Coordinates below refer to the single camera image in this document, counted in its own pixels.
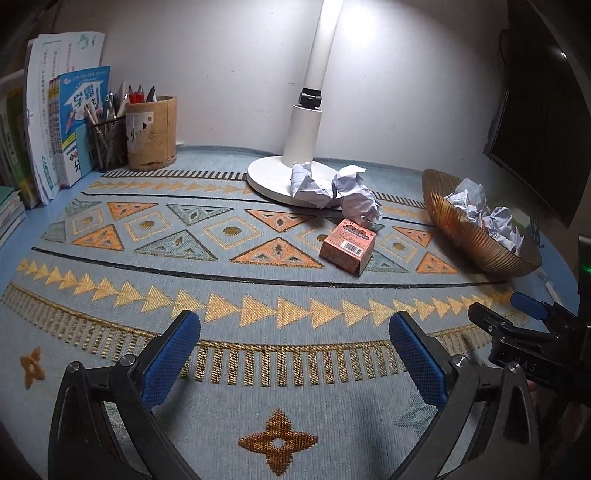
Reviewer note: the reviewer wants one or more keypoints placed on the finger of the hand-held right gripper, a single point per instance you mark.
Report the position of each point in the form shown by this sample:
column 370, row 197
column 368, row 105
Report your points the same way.
column 526, row 302
column 489, row 321

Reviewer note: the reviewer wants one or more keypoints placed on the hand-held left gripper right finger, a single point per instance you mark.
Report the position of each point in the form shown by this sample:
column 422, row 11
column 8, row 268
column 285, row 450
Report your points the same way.
column 418, row 360

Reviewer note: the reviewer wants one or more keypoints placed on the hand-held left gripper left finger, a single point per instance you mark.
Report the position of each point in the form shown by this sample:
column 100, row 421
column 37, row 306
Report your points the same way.
column 168, row 360

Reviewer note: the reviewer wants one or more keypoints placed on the golden ribbed bowl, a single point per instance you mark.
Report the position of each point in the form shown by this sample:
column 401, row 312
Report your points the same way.
column 466, row 244

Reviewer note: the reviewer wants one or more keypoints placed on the white paper ball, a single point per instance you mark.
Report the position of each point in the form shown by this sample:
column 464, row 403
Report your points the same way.
column 468, row 198
column 503, row 226
column 309, row 184
column 358, row 198

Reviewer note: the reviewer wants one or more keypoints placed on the person's right forearm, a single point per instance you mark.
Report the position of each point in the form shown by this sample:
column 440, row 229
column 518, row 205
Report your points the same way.
column 570, row 424

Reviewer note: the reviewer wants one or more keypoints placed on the small pink cardboard box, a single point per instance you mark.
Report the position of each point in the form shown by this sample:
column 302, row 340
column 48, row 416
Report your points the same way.
column 344, row 247

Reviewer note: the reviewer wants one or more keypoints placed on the blue patterned woven mat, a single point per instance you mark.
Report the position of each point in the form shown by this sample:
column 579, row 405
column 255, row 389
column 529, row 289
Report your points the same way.
column 231, row 240

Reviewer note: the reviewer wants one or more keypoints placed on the dark monitor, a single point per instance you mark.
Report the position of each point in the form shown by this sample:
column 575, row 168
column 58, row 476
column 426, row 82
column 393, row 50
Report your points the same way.
column 545, row 115

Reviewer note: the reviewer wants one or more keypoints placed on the stack of teal books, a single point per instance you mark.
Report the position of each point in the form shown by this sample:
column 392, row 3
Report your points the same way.
column 9, row 212

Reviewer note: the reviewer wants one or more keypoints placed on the black mesh pen holder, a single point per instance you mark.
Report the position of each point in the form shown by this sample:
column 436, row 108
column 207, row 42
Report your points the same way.
column 111, row 143

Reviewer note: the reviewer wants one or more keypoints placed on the bamboo pen holder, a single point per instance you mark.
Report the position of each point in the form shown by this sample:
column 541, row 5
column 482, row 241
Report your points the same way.
column 152, row 134

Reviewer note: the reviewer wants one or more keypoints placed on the white desk lamp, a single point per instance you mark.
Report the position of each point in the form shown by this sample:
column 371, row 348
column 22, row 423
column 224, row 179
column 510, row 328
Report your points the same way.
column 302, row 138

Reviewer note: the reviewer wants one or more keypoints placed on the bunch of pencils and pens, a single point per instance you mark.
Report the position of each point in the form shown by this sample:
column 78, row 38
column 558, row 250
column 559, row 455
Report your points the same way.
column 106, row 108

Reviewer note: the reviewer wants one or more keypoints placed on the bunch of red black pens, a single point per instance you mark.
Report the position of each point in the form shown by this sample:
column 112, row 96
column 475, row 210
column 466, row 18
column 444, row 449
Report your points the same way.
column 136, row 97

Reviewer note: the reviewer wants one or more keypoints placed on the blue workbook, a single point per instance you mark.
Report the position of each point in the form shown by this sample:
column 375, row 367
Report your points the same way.
column 81, row 106

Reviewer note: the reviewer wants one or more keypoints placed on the white paper booklet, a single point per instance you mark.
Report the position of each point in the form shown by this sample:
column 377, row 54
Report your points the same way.
column 51, row 60

